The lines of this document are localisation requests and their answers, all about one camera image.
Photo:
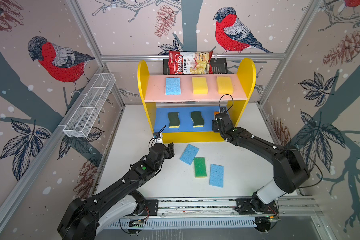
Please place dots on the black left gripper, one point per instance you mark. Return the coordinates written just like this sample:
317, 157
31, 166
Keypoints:
169, 150

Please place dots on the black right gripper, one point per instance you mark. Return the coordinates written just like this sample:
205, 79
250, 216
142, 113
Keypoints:
214, 126

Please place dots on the dark green wavy sponge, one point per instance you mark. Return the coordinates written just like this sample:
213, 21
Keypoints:
197, 118
174, 120

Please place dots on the yellow sponge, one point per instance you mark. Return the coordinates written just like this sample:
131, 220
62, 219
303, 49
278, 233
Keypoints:
200, 86
225, 85

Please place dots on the blue sponge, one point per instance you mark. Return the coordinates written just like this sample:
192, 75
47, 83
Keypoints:
216, 176
189, 154
173, 86

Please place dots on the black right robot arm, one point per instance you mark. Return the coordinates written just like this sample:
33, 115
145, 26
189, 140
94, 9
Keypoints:
289, 168

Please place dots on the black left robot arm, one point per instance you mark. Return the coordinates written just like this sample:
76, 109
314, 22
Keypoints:
84, 219

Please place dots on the yellow shelf with coloured boards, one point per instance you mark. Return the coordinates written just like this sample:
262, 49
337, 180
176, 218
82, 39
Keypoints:
182, 108

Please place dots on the red cassava chips bag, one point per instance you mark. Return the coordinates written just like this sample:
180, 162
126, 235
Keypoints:
190, 63

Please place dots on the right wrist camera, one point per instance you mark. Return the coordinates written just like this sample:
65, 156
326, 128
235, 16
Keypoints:
223, 109

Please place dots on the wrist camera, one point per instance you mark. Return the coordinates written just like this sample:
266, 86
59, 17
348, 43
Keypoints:
223, 109
157, 138

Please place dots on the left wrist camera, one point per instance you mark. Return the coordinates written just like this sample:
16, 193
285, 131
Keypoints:
157, 138

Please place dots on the black wire basket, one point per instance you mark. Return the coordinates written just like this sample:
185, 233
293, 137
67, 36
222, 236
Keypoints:
219, 66

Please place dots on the white wire mesh tray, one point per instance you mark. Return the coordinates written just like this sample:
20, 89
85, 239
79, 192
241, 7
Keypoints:
87, 112

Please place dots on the aluminium rail base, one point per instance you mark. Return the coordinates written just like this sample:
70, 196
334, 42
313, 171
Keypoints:
202, 213

